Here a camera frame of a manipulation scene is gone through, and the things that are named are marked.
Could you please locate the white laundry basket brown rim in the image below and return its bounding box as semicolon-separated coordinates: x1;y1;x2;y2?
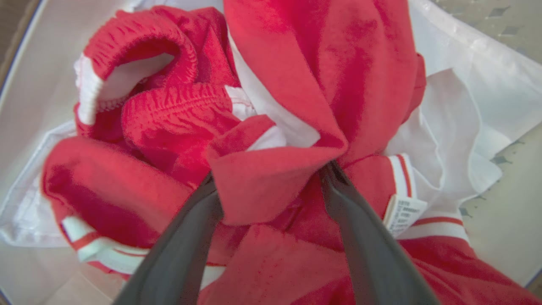
0;0;542;305

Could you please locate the white basket liner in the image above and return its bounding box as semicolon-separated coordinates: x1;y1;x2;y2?
0;0;542;305

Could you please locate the red shorts elastic waistband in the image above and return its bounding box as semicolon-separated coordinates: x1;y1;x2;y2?
74;5;254;187

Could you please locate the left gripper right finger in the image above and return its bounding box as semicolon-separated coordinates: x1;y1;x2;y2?
320;160;442;305

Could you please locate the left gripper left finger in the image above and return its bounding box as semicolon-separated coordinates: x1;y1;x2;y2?
112;171;224;305

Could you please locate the red jersey shirt white trim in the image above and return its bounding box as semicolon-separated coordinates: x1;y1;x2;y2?
40;0;542;305

